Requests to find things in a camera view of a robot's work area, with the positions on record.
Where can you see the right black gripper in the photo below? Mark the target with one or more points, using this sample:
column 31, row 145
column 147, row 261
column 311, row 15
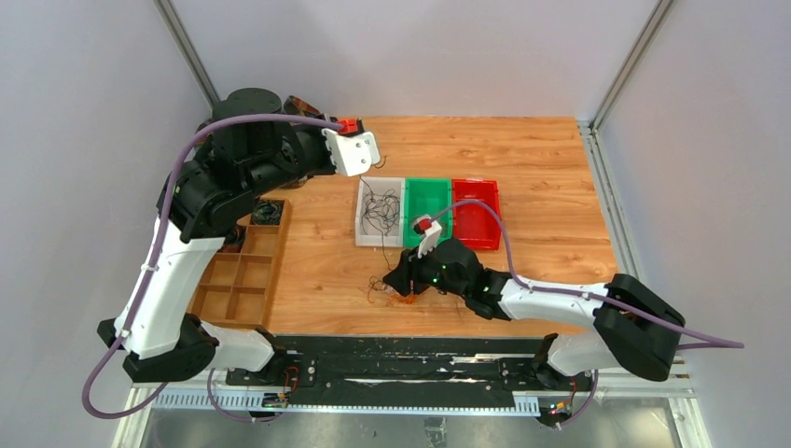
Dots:
column 408, row 271

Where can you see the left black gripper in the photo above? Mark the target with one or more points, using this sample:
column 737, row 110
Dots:
column 328, row 167

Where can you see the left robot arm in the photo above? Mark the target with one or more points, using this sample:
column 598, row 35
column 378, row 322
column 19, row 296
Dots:
column 248, row 146

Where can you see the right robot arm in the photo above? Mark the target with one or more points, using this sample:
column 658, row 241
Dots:
column 624, row 323

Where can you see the plaid cloth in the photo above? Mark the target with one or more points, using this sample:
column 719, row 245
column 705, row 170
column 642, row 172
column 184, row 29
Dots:
column 292, row 105

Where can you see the white plastic bin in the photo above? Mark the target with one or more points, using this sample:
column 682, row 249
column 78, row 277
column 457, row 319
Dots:
column 379, row 211

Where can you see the green patterned fabric roll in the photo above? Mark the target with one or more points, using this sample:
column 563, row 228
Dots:
column 267, row 212

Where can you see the green plastic bin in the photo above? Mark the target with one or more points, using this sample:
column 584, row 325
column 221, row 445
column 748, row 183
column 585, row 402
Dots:
column 423, row 196

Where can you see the red plastic bin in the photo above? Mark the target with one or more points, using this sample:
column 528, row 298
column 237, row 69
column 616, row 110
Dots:
column 472, row 225

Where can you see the brown fabric roll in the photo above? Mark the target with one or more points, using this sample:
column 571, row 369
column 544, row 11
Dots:
column 234, row 240

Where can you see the wooden compartment tray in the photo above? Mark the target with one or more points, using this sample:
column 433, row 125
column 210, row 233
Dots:
column 236, row 290

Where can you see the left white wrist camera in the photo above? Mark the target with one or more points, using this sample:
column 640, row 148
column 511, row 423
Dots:
column 352, row 155

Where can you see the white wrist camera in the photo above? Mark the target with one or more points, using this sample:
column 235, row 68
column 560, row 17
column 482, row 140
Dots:
column 430, row 231
column 352, row 155

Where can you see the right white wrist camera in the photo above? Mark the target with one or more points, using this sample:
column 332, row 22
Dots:
column 430, row 231

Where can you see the left aluminium frame post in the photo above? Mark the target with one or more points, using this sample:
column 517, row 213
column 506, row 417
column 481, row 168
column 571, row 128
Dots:
column 180, row 35

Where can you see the aluminium frame post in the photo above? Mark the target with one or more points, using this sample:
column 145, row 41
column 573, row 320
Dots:
column 635, row 55
column 180, row 35

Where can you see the aluminium front rail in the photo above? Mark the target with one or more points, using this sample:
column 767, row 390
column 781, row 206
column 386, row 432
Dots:
column 619, row 414

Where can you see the right aluminium frame post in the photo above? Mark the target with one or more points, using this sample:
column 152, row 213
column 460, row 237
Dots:
column 635, row 55

